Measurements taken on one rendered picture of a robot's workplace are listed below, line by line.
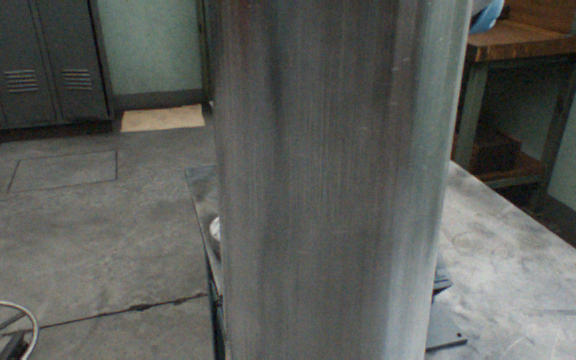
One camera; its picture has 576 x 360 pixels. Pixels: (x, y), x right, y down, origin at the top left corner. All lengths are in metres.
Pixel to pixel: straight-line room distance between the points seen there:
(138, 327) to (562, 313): 1.45
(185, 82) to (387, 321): 3.87
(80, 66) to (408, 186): 3.28
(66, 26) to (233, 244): 3.22
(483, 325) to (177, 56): 3.44
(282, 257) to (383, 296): 0.04
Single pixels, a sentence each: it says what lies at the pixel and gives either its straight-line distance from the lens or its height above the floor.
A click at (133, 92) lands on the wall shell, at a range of 4.01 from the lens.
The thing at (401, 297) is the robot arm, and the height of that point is 1.19.
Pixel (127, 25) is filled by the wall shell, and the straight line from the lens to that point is 3.90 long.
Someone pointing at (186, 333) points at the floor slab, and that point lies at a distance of 1.89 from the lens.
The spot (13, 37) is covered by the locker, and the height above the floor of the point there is 0.65.
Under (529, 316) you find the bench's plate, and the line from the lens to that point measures 0.82.
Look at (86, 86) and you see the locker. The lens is 3.43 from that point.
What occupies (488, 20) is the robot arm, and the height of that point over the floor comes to 1.21.
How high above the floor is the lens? 1.30
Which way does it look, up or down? 28 degrees down
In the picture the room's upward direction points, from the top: straight up
